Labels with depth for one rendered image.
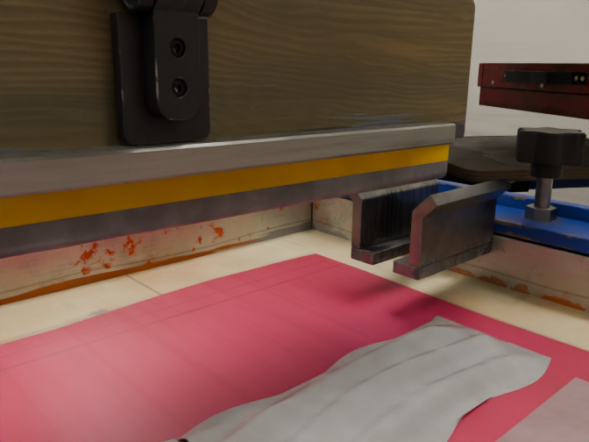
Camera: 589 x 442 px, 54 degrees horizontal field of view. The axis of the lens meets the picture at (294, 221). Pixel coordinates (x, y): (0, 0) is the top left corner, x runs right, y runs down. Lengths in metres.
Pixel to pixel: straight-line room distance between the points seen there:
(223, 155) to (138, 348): 0.15
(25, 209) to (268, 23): 0.11
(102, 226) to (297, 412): 0.11
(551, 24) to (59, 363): 2.15
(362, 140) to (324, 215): 0.27
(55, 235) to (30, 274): 0.20
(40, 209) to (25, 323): 0.18
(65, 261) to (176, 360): 0.13
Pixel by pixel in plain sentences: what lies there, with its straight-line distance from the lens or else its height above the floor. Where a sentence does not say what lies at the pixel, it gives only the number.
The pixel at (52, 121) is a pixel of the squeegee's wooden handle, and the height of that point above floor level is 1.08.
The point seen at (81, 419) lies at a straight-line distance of 0.27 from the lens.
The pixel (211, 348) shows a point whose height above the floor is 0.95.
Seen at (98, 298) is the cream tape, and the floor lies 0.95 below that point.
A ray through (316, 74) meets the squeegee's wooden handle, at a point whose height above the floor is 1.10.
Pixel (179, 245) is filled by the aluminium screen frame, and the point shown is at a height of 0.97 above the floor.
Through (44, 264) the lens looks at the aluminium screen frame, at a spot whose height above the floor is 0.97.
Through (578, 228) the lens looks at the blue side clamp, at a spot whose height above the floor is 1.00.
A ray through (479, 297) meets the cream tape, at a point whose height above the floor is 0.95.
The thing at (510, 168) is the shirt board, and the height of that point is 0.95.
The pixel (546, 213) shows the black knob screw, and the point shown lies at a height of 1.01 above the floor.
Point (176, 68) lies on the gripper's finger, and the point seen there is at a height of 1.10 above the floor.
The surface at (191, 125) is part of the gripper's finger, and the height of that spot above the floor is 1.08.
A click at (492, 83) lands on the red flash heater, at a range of 1.32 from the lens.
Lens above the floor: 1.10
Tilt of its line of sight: 15 degrees down
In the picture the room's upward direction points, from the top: 1 degrees clockwise
